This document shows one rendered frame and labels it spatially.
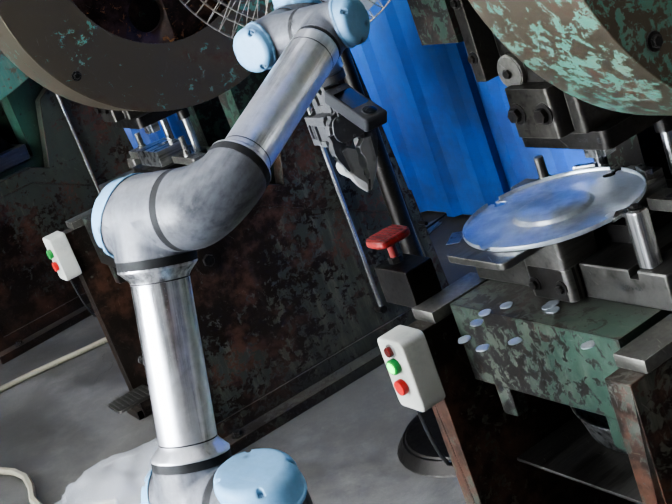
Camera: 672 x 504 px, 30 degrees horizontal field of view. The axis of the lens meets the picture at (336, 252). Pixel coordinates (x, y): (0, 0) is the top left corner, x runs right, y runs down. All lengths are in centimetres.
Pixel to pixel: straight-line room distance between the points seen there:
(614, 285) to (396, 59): 256
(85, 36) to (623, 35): 179
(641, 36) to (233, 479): 79
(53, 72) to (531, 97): 136
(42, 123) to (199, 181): 334
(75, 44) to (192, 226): 134
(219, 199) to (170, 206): 7
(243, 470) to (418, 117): 280
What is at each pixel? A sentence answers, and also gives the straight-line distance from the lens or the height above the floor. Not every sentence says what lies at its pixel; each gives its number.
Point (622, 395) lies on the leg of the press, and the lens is 177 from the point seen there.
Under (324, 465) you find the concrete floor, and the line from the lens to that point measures 317.
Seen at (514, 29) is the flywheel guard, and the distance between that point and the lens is 147.
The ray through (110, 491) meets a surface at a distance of 308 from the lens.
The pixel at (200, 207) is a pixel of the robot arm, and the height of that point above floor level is 103.
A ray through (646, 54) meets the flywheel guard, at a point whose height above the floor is 109.
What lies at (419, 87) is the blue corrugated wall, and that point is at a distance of 437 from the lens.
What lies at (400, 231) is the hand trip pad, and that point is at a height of 76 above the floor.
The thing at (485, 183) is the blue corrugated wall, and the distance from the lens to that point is 429.
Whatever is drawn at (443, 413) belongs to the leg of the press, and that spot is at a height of 46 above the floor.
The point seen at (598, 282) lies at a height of 68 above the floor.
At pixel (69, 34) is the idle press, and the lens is 297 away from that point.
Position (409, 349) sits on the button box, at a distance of 208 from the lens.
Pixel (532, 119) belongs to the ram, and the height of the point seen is 93.
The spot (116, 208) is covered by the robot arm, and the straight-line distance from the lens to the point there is 176.
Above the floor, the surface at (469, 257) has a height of 78.
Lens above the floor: 143
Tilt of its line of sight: 18 degrees down
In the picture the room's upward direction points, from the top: 20 degrees counter-clockwise
